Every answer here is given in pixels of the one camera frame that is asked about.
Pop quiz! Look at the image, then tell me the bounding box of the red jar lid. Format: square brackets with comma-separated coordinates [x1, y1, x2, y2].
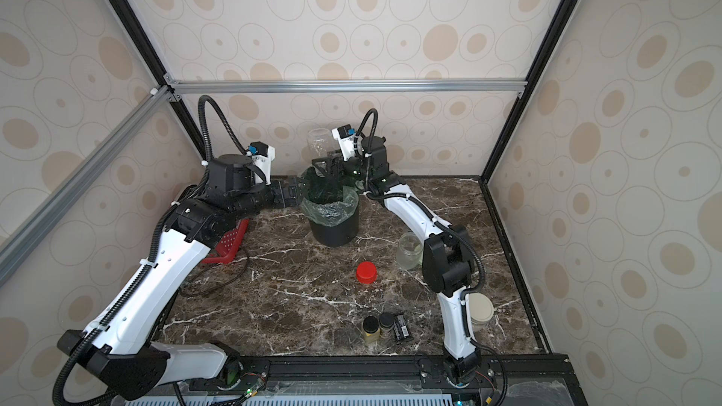
[355, 261, 378, 285]

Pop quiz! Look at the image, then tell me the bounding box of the clear oatmeal jar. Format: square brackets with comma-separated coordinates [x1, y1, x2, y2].
[397, 232, 423, 270]

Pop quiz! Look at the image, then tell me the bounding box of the beige lid jar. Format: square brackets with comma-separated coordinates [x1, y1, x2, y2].
[468, 292, 494, 333]

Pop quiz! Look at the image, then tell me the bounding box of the red lid oatmeal jar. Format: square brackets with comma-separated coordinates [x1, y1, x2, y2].
[306, 128, 335, 161]

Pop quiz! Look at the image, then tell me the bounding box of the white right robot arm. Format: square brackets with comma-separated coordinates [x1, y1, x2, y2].
[302, 108, 485, 371]

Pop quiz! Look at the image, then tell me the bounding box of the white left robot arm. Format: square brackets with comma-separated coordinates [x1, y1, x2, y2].
[52, 95, 300, 405]

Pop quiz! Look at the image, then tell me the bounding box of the black trash bin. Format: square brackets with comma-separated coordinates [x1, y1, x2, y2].
[308, 206, 360, 247]

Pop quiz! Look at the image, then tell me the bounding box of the red polka dot toaster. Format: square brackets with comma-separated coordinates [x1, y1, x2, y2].
[201, 219, 249, 264]

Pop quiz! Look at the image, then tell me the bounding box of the dark spice jar black lid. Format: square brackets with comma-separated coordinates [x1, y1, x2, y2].
[378, 312, 395, 339]

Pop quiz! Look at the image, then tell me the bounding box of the yellow spice jar black lid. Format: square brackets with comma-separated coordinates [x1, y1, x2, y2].
[362, 316, 381, 345]

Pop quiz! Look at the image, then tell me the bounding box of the small black box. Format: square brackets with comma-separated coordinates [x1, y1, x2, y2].
[393, 313, 413, 343]

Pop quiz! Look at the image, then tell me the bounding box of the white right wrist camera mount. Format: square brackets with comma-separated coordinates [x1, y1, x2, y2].
[332, 124, 359, 162]

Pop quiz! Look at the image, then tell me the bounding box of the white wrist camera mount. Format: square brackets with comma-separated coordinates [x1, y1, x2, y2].
[247, 141, 276, 185]
[332, 124, 359, 162]

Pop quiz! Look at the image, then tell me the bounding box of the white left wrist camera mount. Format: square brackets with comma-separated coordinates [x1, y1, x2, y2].
[247, 141, 276, 185]

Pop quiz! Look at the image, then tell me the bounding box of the aluminium frame rail left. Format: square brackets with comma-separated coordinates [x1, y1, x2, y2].
[1, 86, 171, 284]

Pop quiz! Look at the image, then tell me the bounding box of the aluminium frame rail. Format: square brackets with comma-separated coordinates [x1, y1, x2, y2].
[1, 86, 171, 284]
[169, 78, 528, 94]

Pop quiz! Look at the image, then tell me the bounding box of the aluminium frame rail back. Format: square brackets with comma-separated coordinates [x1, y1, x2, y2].
[169, 78, 528, 94]

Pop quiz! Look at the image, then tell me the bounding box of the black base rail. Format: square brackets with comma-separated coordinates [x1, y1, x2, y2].
[190, 351, 583, 401]

